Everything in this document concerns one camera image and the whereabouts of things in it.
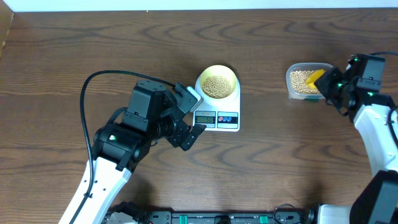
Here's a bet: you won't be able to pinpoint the yellow measuring scoop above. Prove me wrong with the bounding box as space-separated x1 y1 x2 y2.
305 69 326 89

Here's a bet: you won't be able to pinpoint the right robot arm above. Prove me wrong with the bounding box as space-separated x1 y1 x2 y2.
314 51 397 224

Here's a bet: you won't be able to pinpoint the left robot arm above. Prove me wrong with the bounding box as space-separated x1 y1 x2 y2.
60 80 205 223

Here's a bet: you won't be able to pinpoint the white digital kitchen scale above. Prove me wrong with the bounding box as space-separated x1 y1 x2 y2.
193 75 241 132

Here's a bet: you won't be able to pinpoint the soybeans in bowl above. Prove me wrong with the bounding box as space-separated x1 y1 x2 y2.
202 76 232 99

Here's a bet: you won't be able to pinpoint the pale yellow bowl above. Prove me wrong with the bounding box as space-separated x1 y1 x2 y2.
199 65 238 97

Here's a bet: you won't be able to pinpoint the clear plastic container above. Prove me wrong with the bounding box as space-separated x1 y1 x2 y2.
286 62 332 100

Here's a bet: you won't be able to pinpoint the soybeans in container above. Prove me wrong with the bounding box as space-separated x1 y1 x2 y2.
290 70 320 94

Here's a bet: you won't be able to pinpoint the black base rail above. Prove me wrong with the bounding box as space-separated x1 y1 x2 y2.
102 202 318 224

